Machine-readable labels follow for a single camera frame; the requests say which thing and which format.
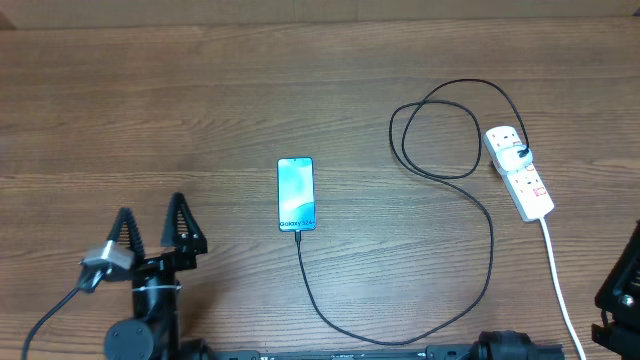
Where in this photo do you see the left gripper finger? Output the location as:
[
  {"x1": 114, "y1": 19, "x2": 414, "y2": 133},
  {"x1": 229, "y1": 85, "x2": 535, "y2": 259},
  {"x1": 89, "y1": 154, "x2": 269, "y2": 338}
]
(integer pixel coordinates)
[
  {"x1": 107, "y1": 207, "x2": 145, "y2": 260},
  {"x1": 160, "y1": 192, "x2": 208, "y2": 255}
]

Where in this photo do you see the white power strip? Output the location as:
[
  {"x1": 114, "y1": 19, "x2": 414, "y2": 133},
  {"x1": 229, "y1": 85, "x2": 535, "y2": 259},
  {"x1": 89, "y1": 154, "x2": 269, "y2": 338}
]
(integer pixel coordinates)
[{"x1": 484, "y1": 126, "x2": 554, "y2": 222}]

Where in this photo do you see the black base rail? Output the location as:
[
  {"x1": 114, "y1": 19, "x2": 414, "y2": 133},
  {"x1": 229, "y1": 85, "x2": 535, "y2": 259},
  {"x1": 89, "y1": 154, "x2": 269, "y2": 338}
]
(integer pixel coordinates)
[{"x1": 184, "y1": 331, "x2": 566, "y2": 360}]

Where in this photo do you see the white charger plug adapter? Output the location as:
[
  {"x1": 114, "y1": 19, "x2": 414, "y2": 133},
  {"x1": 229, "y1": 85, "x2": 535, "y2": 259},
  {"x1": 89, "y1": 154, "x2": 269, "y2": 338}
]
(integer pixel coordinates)
[{"x1": 493, "y1": 144, "x2": 533, "y2": 175}]

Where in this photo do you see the black charger cable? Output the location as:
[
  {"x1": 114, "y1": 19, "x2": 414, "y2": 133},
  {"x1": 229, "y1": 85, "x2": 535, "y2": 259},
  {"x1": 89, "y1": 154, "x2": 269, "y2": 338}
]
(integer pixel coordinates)
[{"x1": 293, "y1": 78, "x2": 532, "y2": 347}]

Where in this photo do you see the white power strip cord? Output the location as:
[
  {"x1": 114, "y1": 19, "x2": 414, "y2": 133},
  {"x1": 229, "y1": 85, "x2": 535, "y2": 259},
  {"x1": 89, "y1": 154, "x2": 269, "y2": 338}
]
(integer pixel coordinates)
[{"x1": 538, "y1": 217, "x2": 587, "y2": 360}]

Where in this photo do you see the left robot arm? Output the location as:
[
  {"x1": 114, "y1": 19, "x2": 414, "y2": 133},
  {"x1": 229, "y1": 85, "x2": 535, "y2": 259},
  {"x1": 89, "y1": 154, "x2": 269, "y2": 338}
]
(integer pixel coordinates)
[{"x1": 104, "y1": 192, "x2": 214, "y2": 359}]

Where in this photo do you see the Samsung Galaxy smartphone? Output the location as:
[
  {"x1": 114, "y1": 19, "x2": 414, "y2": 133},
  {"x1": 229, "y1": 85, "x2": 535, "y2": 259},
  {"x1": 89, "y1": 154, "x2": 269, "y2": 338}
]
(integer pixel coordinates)
[{"x1": 277, "y1": 157, "x2": 317, "y2": 232}]

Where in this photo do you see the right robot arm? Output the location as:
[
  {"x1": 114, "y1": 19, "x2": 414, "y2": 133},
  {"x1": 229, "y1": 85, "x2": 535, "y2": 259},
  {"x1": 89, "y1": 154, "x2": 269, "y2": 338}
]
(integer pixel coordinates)
[{"x1": 591, "y1": 225, "x2": 639, "y2": 360}]

